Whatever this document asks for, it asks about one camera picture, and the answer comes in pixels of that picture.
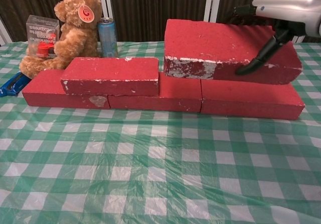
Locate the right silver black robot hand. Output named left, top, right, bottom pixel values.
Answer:
left=227, top=0, right=321, bottom=76

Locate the red brick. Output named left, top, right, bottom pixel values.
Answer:
left=60, top=57, right=160, bottom=96
left=163, top=19, right=303, bottom=85
left=107, top=72, right=203, bottom=113
left=200, top=78, right=305, bottom=121
left=22, top=68, right=111, bottom=109

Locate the blue drink can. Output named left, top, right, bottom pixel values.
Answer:
left=97, top=17, right=118, bottom=58

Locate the green checkered tablecloth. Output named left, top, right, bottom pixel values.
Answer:
left=0, top=40, right=321, bottom=224

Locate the round orange hang tag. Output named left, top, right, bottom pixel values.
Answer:
left=77, top=4, right=97, bottom=23

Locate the brown teddy bear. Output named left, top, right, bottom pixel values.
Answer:
left=19, top=0, right=103, bottom=79

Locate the clear box with red items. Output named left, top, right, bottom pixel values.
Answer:
left=26, top=15, right=60, bottom=59

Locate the blue snack wrapper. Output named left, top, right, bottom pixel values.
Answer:
left=0, top=71, right=28, bottom=98

